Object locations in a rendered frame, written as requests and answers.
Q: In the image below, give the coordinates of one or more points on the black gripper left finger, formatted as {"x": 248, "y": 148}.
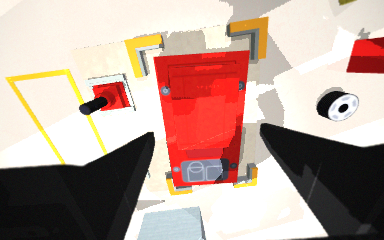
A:
{"x": 102, "y": 194}

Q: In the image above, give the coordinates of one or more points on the black toy car wheel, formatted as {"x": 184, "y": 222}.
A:
{"x": 337, "y": 106}

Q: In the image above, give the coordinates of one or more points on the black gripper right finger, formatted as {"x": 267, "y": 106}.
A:
{"x": 341, "y": 183}

